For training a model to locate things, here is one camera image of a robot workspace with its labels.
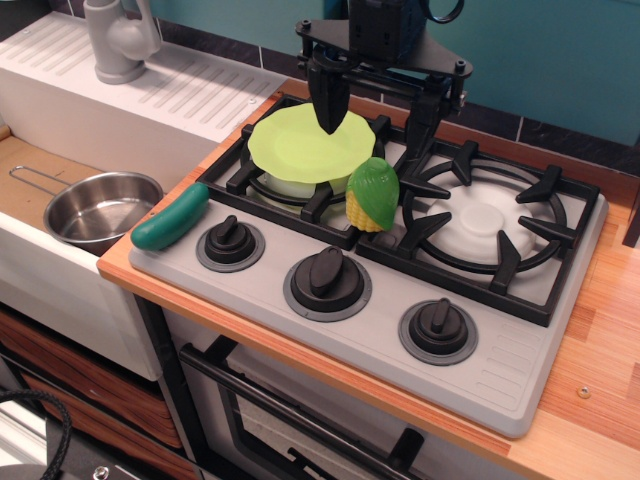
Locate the toy oven door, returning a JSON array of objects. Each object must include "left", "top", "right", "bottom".
[{"left": 173, "top": 334, "right": 518, "bottom": 479}]

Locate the toy corncob with green husk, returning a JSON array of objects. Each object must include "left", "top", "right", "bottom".
[{"left": 345, "top": 157, "right": 400, "bottom": 232}]

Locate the white right burner disc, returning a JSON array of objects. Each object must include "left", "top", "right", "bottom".
[{"left": 414, "top": 170, "right": 555, "bottom": 265}]

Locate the black braided cable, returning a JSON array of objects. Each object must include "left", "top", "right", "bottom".
[{"left": 0, "top": 388, "right": 74, "bottom": 480}]

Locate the white burner disc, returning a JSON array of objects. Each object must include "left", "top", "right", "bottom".
[
  {"left": 414, "top": 170, "right": 555, "bottom": 265},
  {"left": 257, "top": 173, "right": 350, "bottom": 214}
]

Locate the green toy cucumber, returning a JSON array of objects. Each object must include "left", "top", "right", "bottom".
[{"left": 131, "top": 183, "right": 209, "bottom": 251}]

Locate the grey toy faucet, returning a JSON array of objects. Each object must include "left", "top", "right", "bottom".
[{"left": 83, "top": 0, "right": 162, "bottom": 85}]

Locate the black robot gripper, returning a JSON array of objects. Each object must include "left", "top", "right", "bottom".
[{"left": 295, "top": 1, "right": 473, "bottom": 164}]

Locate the black left burner grate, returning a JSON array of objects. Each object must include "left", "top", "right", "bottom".
[{"left": 199, "top": 104, "right": 405, "bottom": 250}]

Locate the small steel pot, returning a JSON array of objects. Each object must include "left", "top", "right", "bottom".
[{"left": 9, "top": 165, "right": 164, "bottom": 256}]

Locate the white left burner disc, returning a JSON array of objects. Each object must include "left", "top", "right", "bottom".
[{"left": 257, "top": 173, "right": 350, "bottom": 214}]

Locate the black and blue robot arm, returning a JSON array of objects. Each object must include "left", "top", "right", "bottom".
[{"left": 295, "top": 1, "right": 473, "bottom": 161}]

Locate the light green plastic plate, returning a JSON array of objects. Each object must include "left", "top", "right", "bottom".
[{"left": 248, "top": 103, "right": 376, "bottom": 184}]

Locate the black oven door handle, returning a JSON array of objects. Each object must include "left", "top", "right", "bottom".
[{"left": 178, "top": 343, "right": 426, "bottom": 480}]

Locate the grey toy stove top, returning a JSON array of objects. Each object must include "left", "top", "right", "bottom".
[{"left": 128, "top": 124, "right": 610, "bottom": 440}]

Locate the black middle stove knob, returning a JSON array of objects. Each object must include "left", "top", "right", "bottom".
[{"left": 283, "top": 246, "right": 373, "bottom": 323}]

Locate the black left stove knob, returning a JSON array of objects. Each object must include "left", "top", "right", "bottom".
[{"left": 196, "top": 215, "right": 266, "bottom": 273}]

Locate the black burner grate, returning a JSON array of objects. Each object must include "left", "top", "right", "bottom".
[
  {"left": 356, "top": 141, "right": 608, "bottom": 327},
  {"left": 199, "top": 104, "right": 405, "bottom": 250}
]

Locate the black right burner grate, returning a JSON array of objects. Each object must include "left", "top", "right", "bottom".
[{"left": 356, "top": 141, "right": 608, "bottom": 327}]

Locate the black right stove knob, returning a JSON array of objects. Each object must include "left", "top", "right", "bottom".
[{"left": 398, "top": 298, "right": 479, "bottom": 367}]

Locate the black stove knob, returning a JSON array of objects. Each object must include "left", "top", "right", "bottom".
[
  {"left": 283, "top": 246, "right": 373, "bottom": 323},
  {"left": 196, "top": 215, "right": 266, "bottom": 273},
  {"left": 398, "top": 298, "right": 479, "bottom": 367}
]

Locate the white toy sink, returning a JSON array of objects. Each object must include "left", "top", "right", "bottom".
[{"left": 1, "top": 12, "right": 284, "bottom": 381}]

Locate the wooden drawer front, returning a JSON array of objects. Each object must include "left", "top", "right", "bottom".
[{"left": 1, "top": 305, "right": 197, "bottom": 479}]

